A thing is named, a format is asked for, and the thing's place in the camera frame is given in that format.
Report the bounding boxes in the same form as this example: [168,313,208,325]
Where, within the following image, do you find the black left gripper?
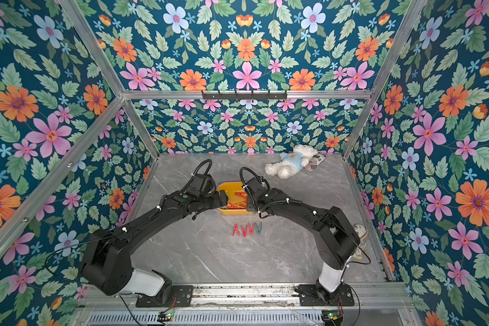
[197,189,231,212]

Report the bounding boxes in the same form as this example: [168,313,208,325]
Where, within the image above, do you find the yellow plastic storage box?
[217,181,251,215]

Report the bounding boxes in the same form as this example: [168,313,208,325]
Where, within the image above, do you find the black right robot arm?
[243,177,361,295]

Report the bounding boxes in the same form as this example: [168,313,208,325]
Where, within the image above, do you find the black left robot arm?
[79,174,228,304]

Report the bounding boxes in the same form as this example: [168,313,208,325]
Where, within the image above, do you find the pile of clothespins in box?
[225,191,248,212]

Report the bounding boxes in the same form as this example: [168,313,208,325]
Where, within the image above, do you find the white teddy bear blue shirt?
[265,145,318,179]

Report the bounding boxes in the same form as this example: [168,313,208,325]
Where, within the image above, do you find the patterned pouch near bear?
[304,153,326,171]

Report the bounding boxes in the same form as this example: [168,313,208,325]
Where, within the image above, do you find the black hook rail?
[201,90,288,101]

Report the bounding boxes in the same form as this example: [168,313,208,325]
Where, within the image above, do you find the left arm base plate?
[136,285,194,308]

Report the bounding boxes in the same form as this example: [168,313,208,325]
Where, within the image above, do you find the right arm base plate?
[294,283,355,307]

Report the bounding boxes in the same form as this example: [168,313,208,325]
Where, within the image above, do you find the aluminium front rail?
[77,282,415,312]

